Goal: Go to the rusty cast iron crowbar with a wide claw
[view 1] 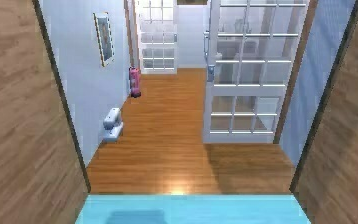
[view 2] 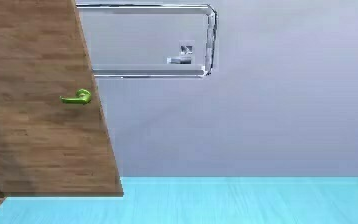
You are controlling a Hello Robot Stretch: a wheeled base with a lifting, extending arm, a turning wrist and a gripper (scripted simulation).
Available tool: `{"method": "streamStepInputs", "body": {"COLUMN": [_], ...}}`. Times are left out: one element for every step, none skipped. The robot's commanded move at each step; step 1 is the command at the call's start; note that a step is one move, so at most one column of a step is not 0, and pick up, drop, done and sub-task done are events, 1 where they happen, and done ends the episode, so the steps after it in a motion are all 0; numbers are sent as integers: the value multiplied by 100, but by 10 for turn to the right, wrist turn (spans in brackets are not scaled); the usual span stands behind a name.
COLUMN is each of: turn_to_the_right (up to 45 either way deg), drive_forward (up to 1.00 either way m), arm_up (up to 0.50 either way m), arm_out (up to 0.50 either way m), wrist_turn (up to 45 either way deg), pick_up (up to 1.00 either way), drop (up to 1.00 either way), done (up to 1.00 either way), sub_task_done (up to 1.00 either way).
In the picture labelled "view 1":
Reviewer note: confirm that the red fire extinguisher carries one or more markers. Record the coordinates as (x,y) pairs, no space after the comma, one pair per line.
(135,82)

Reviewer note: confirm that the white glass-paned door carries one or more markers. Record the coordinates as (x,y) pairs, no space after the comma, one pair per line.
(157,40)
(253,87)

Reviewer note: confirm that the framed wall picture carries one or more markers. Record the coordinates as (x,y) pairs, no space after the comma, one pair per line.
(105,37)

